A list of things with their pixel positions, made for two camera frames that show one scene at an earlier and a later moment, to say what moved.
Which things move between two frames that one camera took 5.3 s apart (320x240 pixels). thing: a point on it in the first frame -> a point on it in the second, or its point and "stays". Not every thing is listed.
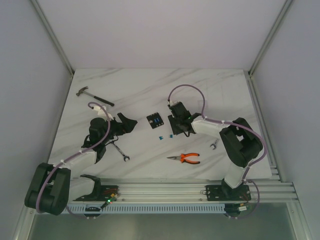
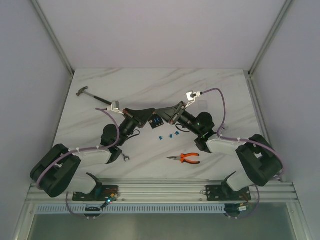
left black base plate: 106,192 stays
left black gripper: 119,124 -> 135,116
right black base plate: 225,193 stays
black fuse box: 155,120 stays
